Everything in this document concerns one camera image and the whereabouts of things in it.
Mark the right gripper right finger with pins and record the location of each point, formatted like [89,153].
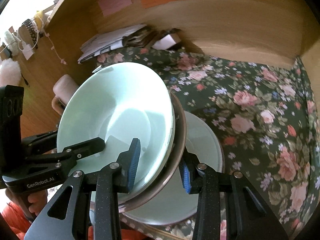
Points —
[248,216]

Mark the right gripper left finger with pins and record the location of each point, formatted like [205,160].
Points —
[66,216]

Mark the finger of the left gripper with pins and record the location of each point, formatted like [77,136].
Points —
[39,143]
[70,155]

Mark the mint green plate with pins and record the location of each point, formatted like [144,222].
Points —
[176,201]

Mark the mint green bowl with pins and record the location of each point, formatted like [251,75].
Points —
[119,103]

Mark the large pink bowl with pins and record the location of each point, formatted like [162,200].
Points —
[170,166]

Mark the orange sleeve forearm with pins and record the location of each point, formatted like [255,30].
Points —
[16,220]

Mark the person's left hand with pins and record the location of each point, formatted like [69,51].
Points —
[31,205]

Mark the white fluffy pompom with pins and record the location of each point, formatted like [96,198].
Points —
[10,73]

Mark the floral tablecloth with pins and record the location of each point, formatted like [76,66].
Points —
[265,118]

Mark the white charger plug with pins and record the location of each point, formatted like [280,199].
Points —
[27,50]

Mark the beaded headband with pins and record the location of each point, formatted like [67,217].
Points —
[31,34]

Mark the stack of papers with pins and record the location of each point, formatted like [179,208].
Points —
[102,43]

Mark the pink sticky note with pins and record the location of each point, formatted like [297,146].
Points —
[109,7]

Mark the cream mug with handle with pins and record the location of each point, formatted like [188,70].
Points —
[63,90]

